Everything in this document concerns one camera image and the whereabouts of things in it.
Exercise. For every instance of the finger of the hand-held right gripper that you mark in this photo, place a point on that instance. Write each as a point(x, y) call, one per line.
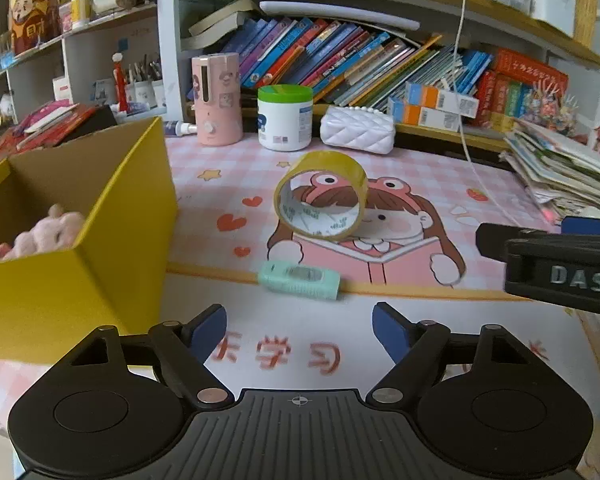
point(592, 226)
point(492, 240)

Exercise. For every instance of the row of leaning books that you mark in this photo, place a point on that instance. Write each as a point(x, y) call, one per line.
point(340, 55)

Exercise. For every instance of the white quilted box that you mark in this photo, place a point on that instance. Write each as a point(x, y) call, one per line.
point(357, 129)

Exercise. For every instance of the pink cartoon dispenser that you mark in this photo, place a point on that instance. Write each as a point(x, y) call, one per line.
point(216, 100)

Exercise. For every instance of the yellow tape roll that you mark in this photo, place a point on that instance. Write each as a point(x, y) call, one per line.
point(330, 162)

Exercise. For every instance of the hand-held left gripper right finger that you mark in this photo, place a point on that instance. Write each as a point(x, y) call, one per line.
point(391, 332)

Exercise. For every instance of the orange blue boxes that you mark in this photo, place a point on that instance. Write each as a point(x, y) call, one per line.
point(432, 105)

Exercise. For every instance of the white long tube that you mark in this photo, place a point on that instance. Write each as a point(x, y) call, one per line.
point(340, 14)

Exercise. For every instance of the white pen holder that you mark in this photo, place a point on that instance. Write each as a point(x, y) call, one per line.
point(145, 91)

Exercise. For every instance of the stack of paper booklets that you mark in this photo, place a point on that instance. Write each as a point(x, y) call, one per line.
point(560, 165)

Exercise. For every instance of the pink checkered tablecloth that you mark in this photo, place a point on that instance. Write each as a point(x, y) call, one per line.
point(0, 382)

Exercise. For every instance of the green correction tape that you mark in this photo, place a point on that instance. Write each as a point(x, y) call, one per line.
point(280, 280)

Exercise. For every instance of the cartoon printed desk mat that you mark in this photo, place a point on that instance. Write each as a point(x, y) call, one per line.
point(430, 320)

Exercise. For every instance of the red boxed book set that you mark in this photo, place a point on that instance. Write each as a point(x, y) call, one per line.
point(525, 85)

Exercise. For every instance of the white shelf unit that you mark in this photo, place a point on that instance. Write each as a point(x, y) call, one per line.
point(87, 50)

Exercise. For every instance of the colourful spiky toy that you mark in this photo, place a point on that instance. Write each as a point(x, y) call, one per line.
point(550, 107)

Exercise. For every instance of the stack of flat books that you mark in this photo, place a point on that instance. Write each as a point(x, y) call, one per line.
point(220, 22)

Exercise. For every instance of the yellow cardboard box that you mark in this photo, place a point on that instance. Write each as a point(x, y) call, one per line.
point(80, 300)

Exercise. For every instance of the white jar green lid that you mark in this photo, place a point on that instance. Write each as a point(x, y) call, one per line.
point(285, 120)

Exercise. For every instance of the white tube bottle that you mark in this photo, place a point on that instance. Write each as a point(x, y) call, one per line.
point(177, 128)

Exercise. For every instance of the white box red label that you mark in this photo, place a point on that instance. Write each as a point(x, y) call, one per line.
point(62, 91)

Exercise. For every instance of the red figure pen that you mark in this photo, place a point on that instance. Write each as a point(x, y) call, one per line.
point(120, 85)

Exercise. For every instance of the fortune god figure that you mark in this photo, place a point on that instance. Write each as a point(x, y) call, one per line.
point(35, 20)

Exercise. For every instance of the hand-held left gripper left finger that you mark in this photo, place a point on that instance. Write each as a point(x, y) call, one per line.
point(210, 332)

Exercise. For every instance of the pink plush pig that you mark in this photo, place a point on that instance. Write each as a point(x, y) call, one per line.
point(55, 232)

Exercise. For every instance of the white bottle yellow label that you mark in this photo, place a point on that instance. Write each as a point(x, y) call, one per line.
point(80, 10)

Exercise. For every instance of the red paper sheets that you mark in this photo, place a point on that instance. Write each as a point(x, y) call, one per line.
point(45, 125)

